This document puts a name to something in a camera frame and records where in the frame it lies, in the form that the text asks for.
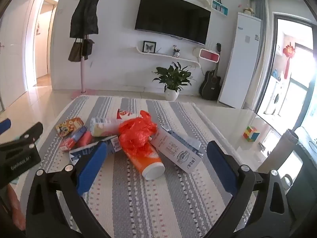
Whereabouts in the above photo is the blue and red carton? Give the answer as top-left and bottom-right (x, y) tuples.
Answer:
(59, 126), (88, 152)

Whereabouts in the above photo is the red and white wall box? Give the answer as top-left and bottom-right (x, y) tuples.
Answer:
(199, 48), (221, 63)

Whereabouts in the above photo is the black handbag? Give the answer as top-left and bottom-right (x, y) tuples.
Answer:
(82, 39), (95, 60)

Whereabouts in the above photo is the white and blue carton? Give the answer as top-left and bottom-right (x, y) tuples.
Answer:
(150, 126), (204, 173)

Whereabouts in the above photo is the pink coat stand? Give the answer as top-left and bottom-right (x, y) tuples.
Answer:
(71, 37), (88, 100)

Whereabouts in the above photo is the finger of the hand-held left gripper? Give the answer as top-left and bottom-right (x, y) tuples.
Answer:
(0, 118), (12, 135)
(18, 122), (44, 150)

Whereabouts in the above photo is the framed butterfly picture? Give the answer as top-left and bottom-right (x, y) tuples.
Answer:
(142, 41), (157, 54)

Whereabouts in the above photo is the person's left forearm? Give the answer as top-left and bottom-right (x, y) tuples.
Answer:
(0, 183), (27, 238)

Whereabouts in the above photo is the black flat television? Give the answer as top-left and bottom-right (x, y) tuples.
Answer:
(134, 0), (211, 45)

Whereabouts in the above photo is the dark blue box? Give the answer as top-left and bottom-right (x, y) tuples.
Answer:
(69, 134), (123, 166)

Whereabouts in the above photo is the white refrigerator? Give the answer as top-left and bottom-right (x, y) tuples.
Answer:
(217, 12), (262, 109)

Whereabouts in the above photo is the orange canister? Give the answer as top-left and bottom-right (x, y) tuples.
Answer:
(124, 141), (165, 180)

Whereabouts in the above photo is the striped woven tablecloth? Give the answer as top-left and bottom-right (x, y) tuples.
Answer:
(20, 95), (257, 238)

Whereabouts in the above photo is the red and white paper cup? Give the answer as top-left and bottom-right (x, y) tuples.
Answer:
(116, 108), (141, 122)

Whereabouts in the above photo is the cyan wall box shelf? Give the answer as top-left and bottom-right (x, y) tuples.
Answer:
(211, 0), (229, 15)

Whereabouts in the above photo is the potted green plant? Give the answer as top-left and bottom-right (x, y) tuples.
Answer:
(152, 62), (194, 102)

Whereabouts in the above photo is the white and pink canister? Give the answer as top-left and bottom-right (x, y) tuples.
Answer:
(90, 117), (129, 137)

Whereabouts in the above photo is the red hanging knot ornament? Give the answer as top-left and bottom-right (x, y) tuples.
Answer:
(282, 45), (297, 80)

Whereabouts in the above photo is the red plastic bag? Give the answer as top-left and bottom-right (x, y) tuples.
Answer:
(118, 110), (158, 158)

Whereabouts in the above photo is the long white wall shelf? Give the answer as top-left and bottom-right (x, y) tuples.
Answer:
(136, 46), (201, 69)

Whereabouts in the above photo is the colourful puzzle cube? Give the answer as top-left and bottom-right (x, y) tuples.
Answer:
(243, 126), (261, 142)

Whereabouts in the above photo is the black acoustic guitar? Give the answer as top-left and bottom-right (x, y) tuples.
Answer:
(199, 43), (222, 101)

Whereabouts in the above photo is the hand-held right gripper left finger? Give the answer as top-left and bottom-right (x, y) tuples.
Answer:
(25, 141), (112, 238)

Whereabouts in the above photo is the colourful snack box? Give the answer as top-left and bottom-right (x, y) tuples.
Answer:
(56, 117), (85, 138)

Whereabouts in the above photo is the white washing machine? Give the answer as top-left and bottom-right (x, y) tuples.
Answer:
(264, 76), (286, 116)

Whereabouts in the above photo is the brown handbag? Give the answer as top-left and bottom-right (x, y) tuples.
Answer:
(68, 38), (84, 62)

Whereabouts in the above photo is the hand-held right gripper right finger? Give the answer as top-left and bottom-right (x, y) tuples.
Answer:
(203, 141), (301, 238)

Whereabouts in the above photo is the grey curtain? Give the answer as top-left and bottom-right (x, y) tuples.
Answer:
(249, 0), (270, 19)

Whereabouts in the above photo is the white door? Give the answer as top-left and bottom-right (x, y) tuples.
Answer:
(0, 17), (28, 110)

